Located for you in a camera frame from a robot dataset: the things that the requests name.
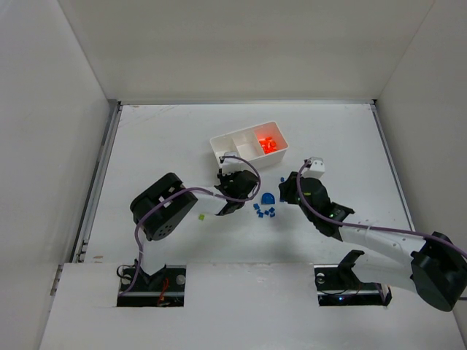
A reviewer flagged blue arch lego piece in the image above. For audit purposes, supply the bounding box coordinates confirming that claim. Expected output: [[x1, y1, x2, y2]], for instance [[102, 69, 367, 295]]
[[261, 192, 276, 205]]

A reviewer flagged white three-compartment container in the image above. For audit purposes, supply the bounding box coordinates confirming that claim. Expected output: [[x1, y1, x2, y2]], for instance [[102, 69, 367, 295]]
[[209, 121, 288, 171]]

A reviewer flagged large orange round lego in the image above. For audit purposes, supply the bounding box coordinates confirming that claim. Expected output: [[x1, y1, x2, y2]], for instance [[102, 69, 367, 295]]
[[258, 137, 278, 155]]

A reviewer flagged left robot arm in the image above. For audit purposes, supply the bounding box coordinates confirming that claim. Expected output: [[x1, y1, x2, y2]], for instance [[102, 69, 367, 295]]
[[130, 170, 260, 290]]

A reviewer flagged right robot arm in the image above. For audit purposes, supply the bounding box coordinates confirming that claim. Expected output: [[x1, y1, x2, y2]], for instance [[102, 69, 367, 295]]
[[279, 171, 466, 312]]

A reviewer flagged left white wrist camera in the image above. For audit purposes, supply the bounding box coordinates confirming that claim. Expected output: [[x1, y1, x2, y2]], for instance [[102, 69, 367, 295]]
[[219, 151, 242, 175]]

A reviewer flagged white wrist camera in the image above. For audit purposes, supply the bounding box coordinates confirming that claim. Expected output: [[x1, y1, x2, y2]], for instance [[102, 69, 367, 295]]
[[219, 151, 242, 175], [302, 157, 325, 179]]

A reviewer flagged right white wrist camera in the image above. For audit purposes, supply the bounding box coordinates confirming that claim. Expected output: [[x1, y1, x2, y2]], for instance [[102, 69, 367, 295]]
[[302, 157, 325, 179]]

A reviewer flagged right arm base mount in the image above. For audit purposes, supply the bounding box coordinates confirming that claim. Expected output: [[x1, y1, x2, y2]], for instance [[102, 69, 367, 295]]
[[314, 250, 393, 307]]

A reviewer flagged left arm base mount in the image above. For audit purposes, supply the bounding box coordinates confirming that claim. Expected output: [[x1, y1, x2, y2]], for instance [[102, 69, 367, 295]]
[[116, 265, 187, 308]]

